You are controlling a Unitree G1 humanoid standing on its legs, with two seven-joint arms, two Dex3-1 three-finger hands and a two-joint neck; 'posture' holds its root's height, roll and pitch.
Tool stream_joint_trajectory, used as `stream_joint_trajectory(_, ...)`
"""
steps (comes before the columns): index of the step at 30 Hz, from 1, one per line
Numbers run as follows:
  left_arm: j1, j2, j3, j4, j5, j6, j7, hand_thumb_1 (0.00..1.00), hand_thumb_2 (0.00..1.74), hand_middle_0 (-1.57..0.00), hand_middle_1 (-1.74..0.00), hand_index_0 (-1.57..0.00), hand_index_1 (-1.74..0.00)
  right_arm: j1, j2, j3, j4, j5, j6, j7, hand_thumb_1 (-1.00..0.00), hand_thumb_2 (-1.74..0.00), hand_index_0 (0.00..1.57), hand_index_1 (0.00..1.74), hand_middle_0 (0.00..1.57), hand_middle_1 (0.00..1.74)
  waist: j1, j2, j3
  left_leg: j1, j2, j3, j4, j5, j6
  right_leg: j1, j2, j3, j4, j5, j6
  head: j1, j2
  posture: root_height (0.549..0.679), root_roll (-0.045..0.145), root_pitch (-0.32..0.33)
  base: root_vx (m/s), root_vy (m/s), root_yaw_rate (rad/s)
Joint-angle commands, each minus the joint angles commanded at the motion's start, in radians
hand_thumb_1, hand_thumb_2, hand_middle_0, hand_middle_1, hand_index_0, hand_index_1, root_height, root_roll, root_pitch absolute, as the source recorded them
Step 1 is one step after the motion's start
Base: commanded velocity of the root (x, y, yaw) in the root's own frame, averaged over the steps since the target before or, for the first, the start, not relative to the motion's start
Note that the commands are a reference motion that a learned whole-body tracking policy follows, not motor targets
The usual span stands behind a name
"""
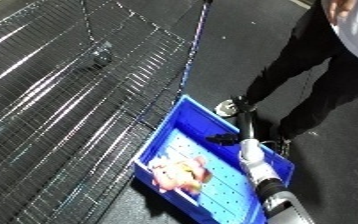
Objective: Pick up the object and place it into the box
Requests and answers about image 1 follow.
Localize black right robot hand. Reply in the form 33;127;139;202
205;109;261;147

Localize pink soft toy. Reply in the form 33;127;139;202
148;155;215;197

